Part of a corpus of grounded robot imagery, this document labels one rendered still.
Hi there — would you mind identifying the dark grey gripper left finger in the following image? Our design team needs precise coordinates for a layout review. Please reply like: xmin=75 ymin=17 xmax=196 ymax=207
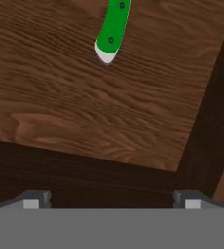
xmin=0 ymin=190 xmax=53 ymax=210

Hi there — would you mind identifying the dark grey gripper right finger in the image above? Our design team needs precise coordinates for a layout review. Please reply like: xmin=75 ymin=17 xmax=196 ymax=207
xmin=172 ymin=189 xmax=224 ymax=210

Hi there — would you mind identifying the green handled knife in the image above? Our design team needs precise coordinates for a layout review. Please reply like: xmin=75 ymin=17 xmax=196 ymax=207
xmin=94 ymin=0 xmax=131 ymax=65

